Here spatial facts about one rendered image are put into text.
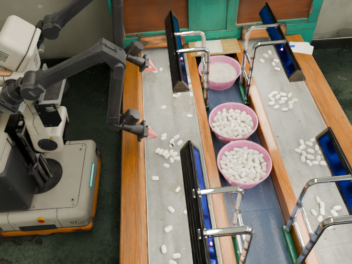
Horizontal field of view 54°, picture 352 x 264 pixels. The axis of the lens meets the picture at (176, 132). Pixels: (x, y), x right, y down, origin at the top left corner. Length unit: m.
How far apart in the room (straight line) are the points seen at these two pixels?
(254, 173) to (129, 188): 0.61
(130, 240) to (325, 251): 0.81
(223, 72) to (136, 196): 1.02
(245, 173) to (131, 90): 0.85
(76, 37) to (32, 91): 2.02
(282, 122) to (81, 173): 1.31
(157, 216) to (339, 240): 0.78
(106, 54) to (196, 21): 1.11
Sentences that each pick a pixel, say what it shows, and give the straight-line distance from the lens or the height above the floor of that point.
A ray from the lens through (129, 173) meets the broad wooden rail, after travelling 1.72.
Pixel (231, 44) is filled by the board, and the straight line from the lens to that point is 2.42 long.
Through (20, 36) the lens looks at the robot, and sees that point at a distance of 1.66.
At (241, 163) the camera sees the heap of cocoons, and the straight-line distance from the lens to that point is 1.77.
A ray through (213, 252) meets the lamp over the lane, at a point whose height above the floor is 1.07.
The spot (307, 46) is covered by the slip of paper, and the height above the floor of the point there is 0.77.
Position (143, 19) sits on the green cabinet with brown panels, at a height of 0.96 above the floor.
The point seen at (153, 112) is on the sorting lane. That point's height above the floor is 0.74.
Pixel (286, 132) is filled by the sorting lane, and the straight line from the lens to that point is 1.94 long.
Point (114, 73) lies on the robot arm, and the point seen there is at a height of 1.30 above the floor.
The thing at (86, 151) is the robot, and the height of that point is 0.28.
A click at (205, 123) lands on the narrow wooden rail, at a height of 0.76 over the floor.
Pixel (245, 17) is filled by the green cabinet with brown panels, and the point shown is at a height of 0.92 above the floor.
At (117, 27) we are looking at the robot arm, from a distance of 1.85.
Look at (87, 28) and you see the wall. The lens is 3.42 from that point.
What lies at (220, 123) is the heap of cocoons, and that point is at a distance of 1.92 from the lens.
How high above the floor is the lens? 2.17
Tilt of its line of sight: 49 degrees down
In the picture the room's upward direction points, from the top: 4 degrees counter-clockwise
